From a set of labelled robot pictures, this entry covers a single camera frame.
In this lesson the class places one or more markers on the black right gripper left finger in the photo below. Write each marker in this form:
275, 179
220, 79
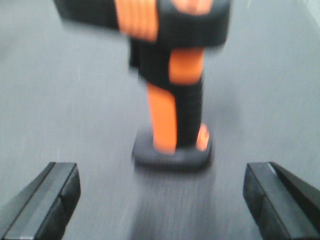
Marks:
43, 209

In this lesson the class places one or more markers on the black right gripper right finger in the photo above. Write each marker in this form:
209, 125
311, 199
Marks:
283, 206

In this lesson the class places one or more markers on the orange black barcode scanner gun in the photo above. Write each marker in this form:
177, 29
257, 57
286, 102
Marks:
168, 39

